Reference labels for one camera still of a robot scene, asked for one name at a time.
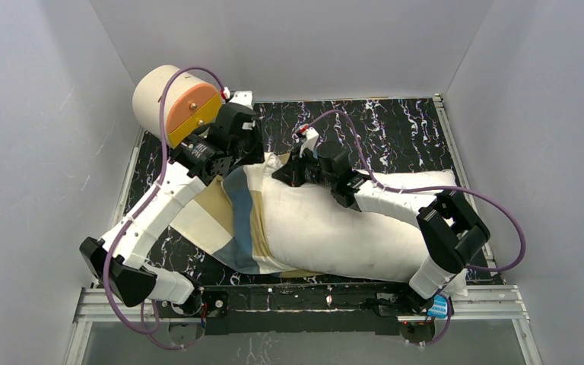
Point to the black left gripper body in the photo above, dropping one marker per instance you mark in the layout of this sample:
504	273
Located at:
241	128

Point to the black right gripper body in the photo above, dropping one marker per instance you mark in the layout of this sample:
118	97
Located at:
301	168

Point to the white pillow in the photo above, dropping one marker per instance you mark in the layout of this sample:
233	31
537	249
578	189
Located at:
306	229

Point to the blue beige white pillowcase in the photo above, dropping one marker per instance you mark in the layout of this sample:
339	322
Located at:
227	221

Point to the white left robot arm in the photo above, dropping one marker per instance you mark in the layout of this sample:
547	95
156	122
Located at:
119	258

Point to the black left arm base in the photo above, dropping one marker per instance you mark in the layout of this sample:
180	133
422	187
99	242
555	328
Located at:
188	322

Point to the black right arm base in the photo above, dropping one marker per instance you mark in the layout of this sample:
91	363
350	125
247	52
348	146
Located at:
410	309

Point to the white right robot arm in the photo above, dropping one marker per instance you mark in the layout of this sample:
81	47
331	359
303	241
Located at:
453	232

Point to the blue pillow label tag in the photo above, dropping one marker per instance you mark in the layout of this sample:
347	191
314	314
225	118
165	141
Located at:
439	309

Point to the round cream drawer cabinet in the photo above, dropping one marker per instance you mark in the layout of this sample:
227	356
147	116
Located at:
190	102

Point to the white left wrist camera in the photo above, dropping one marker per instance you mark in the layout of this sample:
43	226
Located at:
244	97

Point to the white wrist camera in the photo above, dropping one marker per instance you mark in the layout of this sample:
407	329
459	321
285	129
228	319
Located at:
308	138
244	97

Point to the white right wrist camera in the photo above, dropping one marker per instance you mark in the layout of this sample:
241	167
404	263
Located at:
308	138

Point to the aluminium table frame rail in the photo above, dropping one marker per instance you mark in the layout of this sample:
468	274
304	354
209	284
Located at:
420	135

